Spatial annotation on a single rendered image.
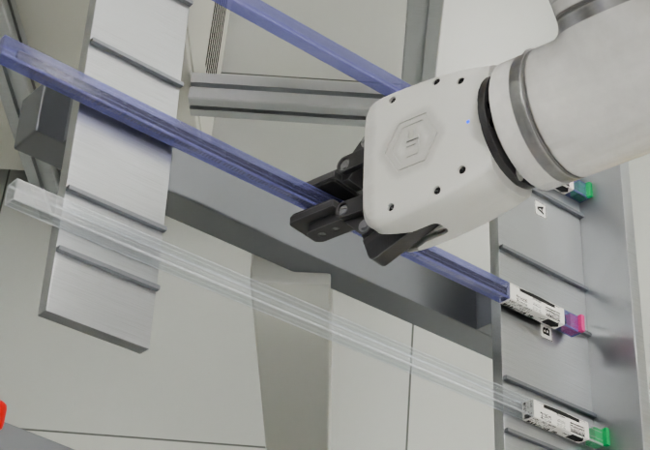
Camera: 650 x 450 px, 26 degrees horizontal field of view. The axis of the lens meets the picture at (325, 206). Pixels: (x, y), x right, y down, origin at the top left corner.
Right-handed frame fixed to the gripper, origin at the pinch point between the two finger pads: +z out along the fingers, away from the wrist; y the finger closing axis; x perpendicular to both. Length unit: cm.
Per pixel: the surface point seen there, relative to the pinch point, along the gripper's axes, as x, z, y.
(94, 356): 49, 83, -31
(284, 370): 17.1, 18.6, 0.5
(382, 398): 74, 53, -27
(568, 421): 23.2, -4.4, 8.5
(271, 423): 24.9, 27.0, 0.5
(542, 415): 20.4, -3.9, 8.9
